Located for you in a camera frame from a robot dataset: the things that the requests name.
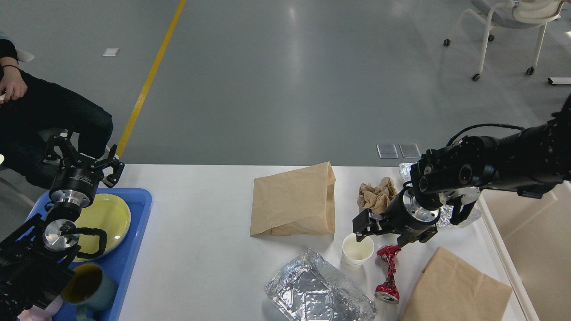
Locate white office chair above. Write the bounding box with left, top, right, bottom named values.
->
left=443, top=0, right=565, bottom=82

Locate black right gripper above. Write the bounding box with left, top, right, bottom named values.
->
left=352, top=187, right=440, bottom=248

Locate white chair leg right edge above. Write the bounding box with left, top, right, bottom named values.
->
left=548, top=77, right=571, bottom=86

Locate yellow floor tape line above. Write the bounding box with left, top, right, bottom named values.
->
left=116, top=0, right=186, bottom=157

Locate white paper cup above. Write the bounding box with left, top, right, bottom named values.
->
left=340, top=233, right=375, bottom=270

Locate person's left hand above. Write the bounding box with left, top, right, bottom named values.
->
left=0, top=65, right=27, bottom=104

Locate person in black clothes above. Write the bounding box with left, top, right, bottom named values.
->
left=0, top=38, right=113, bottom=189

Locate floor socket plate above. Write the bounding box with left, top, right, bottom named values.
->
left=377, top=144, right=399, bottom=159
left=398, top=144, right=422, bottom=159

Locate pink mug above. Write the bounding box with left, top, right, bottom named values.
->
left=18, top=296, right=64, bottom=321

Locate teal mug yellow inside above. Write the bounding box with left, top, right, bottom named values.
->
left=61, top=263, right=118, bottom=321

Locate crumpled foil sheet right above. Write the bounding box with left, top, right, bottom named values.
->
left=399, top=162, right=481, bottom=228

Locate beige plastic bin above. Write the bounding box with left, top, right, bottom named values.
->
left=479, top=182, right=571, bottom=321

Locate foil tray front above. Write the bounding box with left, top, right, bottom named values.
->
left=264, top=248, right=377, bottom=321

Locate yellow plastic plate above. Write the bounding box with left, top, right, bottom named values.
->
left=75, top=193, right=131, bottom=256

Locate blue plastic tray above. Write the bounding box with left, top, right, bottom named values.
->
left=25, top=188, right=153, bottom=321

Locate crushed red can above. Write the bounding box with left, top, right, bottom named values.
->
left=374, top=244, right=401, bottom=304

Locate crumpled brown paper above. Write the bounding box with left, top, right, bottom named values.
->
left=358, top=177, right=398, bottom=214

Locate brown paper bag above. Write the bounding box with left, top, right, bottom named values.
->
left=249, top=162, right=336, bottom=236
left=402, top=247, right=513, bottom=321

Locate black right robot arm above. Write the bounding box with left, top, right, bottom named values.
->
left=352, top=99, right=571, bottom=247

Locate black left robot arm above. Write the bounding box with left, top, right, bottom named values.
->
left=0, top=131, right=124, bottom=321

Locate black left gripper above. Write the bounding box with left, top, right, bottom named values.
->
left=41, top=131, right=125, bottom=209

